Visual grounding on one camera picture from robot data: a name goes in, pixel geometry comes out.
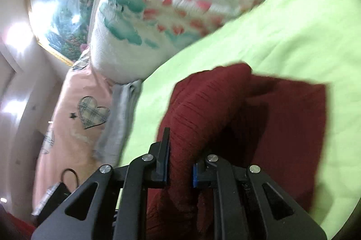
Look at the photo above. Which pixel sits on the black box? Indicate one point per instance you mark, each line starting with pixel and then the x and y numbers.
pixel 55 202

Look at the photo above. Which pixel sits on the red cloth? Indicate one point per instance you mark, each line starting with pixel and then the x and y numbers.
pixel 21 226

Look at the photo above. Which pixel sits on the light green bed sheet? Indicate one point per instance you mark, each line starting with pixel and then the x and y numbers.
pixel 282 45

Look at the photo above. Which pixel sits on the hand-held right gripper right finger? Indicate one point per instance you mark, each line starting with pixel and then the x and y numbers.
pixel 195 175

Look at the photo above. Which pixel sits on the gold framed landscape painting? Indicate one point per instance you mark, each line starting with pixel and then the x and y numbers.
pixel 62 3

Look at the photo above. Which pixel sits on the white floral quilt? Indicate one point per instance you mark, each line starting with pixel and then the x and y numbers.
pixel 135 45

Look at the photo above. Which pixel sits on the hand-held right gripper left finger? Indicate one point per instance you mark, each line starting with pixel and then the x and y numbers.
pixel 166 166

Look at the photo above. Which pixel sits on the dark red knit hoodie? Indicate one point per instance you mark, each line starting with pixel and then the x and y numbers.
pixel 211 116

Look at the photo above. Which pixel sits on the folded grey cloth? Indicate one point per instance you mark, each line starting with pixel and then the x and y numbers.
pixel 118 121

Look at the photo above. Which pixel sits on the pink heart print blanket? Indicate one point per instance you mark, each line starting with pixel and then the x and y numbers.
pixel 73 138

